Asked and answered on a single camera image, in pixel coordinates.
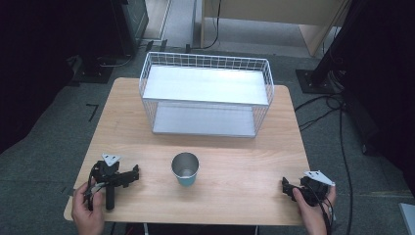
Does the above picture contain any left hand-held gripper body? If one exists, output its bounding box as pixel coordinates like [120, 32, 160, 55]
[92, 153, 132, 212]

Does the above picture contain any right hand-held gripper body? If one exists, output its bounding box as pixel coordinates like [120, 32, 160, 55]
[298, 169, 337, 208]

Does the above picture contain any person's right hand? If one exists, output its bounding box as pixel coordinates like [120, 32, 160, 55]
[292, 185, 338, 235]

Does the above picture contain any person's left hand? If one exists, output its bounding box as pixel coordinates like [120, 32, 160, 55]
[70, 180, 107, 235]

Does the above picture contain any teal metal cup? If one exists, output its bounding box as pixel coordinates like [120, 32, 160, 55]
[170, 152, 201, 188]

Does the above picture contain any pale grey box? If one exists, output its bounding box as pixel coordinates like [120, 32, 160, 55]
[397, 202, 415, 235]

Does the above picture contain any black metal stand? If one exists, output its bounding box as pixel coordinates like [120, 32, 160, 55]
[295, 0, 363, 96]

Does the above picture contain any black equipment cabinet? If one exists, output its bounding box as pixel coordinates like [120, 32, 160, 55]
[71, 0, 150, 84]

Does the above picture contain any light wooden furniture panel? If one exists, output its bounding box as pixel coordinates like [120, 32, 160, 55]
[200, 0, 354, 58]

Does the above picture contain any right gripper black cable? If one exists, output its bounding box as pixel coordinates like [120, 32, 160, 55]
[304, 184, 336, 235]

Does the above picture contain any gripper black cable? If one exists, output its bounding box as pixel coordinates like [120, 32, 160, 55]
[304, 184, 336, 235]
[82, 162, 107, 212]

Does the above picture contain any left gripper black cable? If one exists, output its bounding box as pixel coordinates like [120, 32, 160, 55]
[82, 162, 107, 212]

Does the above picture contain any long black floor cable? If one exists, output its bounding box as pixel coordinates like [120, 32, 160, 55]
[338, 104, 355, 235]

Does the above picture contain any looped black floor cable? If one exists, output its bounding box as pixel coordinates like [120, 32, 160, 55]
[294, 93, 345, 132]

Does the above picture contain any black cable by cabinet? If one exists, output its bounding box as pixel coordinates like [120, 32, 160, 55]
[97, 52, 136, 69]

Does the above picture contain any white wire shelf rack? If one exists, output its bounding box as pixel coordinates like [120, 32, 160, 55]
[138, 51, 275, 139]

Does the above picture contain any black hanging cable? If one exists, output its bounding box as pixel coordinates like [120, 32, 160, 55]
[185, 0, 223, 54]

